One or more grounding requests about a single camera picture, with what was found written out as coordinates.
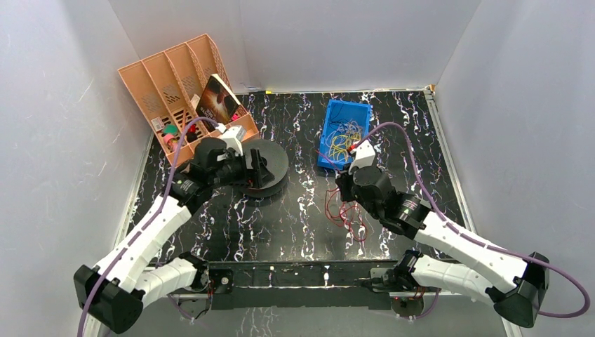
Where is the grey perforated cable spool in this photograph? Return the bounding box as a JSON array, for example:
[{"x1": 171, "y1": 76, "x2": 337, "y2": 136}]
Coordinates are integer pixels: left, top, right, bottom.
[{"x1": 240, "y1": 139, "x2": 289, "y2": 198}]

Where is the red wire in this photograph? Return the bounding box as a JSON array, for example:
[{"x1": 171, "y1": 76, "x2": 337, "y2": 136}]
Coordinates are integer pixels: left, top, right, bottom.
[{"x1": 323, "y1": 185, "x2": 369, "y2": 243}]

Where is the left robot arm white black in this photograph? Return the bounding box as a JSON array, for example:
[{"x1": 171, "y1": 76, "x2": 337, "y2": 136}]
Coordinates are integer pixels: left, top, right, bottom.
[{"x1": 74, "y1": 138, "x2": 289, "y2": 333}]

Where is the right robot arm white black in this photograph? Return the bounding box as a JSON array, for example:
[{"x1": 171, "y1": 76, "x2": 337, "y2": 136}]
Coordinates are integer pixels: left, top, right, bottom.
[{"x1": 335, "y1": 166, "x2": 549, "y2": 328}]

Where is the red black small item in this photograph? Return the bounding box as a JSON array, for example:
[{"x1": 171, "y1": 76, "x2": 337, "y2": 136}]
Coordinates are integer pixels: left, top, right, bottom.
[{"x1": 185, "y1": 123, "x2": 198, "y2": 144}]

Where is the blue plastic bin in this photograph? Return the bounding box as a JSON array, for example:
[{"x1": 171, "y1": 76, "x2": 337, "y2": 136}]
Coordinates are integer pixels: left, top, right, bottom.
[{"x1": 317, "y1": 100, "x2": 371, "y2": 170}]

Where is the brown book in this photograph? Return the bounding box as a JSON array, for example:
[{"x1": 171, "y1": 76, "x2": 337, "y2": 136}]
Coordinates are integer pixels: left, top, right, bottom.
[{"x1": 195, "y1": 74, "x2": 241, "y2": 124}]

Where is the green tape roll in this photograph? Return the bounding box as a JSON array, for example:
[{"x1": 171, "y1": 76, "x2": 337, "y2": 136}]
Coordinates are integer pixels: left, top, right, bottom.
[{"x1": 162, "y1": 124, "x2": 178, "y2": 136}]

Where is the orange file organizer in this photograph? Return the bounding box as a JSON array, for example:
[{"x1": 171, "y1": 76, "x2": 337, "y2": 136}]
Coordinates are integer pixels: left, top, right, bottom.
[{"x1": 119, "y1": 34, "x2": 260, "y2": 166}]

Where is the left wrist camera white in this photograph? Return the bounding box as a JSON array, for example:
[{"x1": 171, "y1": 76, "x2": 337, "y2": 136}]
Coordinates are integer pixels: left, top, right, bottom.
[{"x1": 215, "y1": 124, "x2": 246, "y2": 157}]

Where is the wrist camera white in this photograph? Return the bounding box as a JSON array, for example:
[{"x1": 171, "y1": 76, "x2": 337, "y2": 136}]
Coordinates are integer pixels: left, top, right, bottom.
[
  {"x1": 215, "y1": 124, "x2": 246, "y2": 157},
  {"x1": 348, "y1": 140, "x2": 376, "y2": 175}
]

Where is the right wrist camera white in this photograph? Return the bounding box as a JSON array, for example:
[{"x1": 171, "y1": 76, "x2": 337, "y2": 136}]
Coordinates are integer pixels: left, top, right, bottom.
[{"x1": 348, "y1": 140, "x2": 376, "y2": 175}]

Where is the bundle of coloured wires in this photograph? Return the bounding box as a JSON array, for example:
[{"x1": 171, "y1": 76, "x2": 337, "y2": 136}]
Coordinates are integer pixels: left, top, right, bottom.
[{"x1": 323, "y1": 118, "x2": 366, "y2": 161}]

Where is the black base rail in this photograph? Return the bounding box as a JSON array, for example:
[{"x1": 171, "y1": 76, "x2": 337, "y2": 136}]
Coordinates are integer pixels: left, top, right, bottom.
[{"x1": 210, "y1": 260, "x2": 407, "y2": 310}]

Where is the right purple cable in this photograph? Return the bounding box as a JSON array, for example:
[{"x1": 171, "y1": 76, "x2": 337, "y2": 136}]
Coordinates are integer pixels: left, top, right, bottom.
[{"x1": 355, "y1": 122, "x2": 591, "y2": 319}]

